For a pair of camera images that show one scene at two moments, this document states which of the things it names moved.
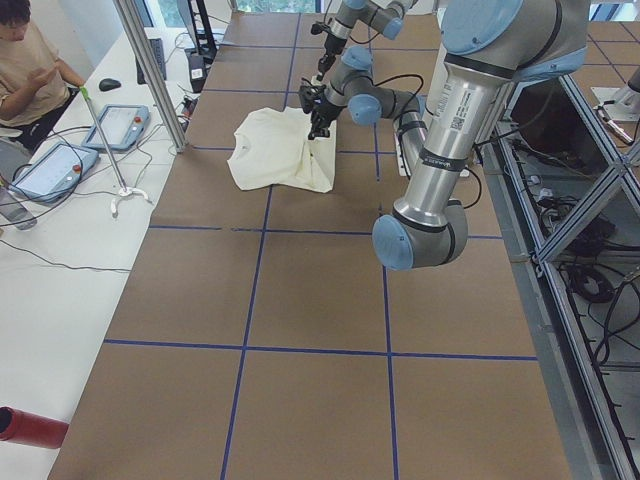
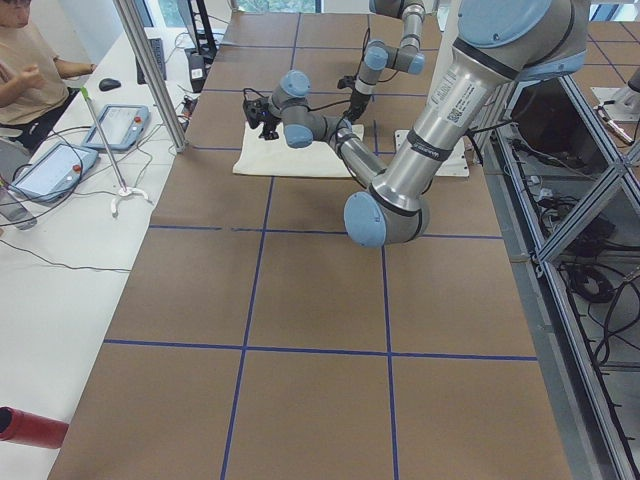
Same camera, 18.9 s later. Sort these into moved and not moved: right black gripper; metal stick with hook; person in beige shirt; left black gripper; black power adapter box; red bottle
Moved: left black gripper; right black gripper
Not moved: metal stick with hook; person in beige shirt; red bottle; black power adapter box
